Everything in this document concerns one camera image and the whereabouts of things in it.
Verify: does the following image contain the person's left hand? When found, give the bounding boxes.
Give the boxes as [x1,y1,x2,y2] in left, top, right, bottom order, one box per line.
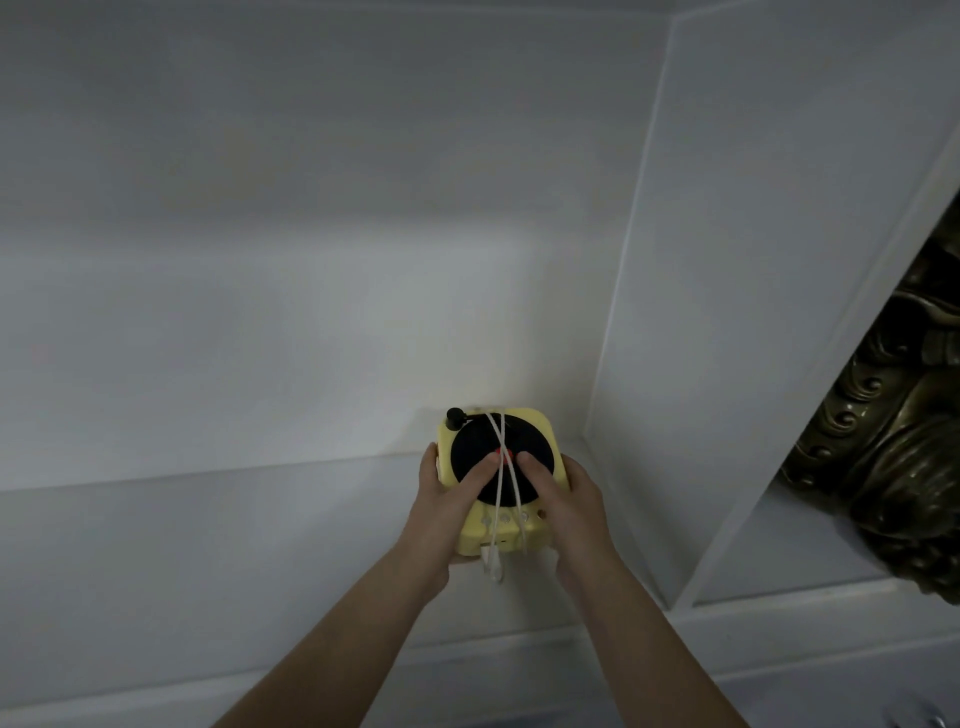
[395,441,513,603]

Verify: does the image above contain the person's right hand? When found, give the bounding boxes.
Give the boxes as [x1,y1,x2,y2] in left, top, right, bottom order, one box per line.
[515,450,625,597]

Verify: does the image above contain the yellow turntable-shaped speaker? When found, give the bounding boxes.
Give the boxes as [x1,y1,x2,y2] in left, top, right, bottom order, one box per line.
[436,407,571,558]

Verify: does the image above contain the person's right forearm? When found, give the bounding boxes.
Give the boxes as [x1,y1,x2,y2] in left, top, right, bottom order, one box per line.
[571,556,751,728]

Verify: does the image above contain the person's left forearm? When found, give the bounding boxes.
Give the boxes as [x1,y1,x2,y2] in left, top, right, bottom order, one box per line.
[213,546,440,728]

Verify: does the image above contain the white shelf unit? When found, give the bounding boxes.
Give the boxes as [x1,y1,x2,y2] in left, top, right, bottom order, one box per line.
[0,0,960,728]

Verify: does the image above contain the dark bronze ornate sculpture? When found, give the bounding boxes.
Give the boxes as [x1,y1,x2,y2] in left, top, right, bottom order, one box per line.
[778,196,960,606]

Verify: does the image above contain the white cable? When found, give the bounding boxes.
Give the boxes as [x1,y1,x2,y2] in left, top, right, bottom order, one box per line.
[480,411,529,585]

